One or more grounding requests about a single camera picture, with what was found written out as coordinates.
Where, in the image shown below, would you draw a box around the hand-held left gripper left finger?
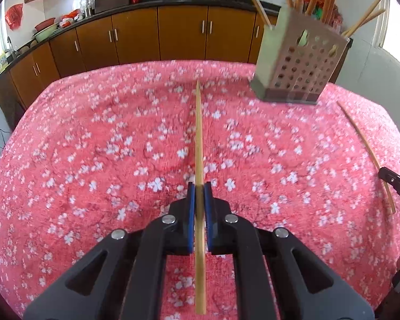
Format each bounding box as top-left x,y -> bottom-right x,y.
23,183 -> 197,320

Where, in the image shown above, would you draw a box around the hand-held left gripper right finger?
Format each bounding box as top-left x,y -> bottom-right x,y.
203,182 -> 375,320

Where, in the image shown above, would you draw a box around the light bamboo chopstick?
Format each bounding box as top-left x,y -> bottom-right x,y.
336,101 -> 397,215
195,81 -> 207,315

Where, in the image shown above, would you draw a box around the grey perforated chopstick holder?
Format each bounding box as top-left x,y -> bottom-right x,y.
250,6 -> 351,105

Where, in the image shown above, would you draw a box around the red floral tablecloth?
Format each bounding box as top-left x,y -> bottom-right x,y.
0,59 -> 400,320

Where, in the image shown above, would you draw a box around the brown wooden base cabinets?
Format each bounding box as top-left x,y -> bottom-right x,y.
0,5 -> 279,130

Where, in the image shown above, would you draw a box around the black stone countertop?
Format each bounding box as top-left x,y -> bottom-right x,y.
0,0 -> 282,87

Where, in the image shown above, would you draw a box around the red and white bags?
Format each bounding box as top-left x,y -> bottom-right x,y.
59,10 -> 85,28

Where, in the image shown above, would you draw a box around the glass jars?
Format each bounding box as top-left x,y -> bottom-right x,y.
79,0 -> 97,18

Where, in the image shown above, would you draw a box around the red and green basins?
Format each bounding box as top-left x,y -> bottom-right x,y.
32,17 -> 59,43

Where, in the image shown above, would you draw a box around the red plastic bag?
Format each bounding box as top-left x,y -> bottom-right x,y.
5,3 -> 25,31

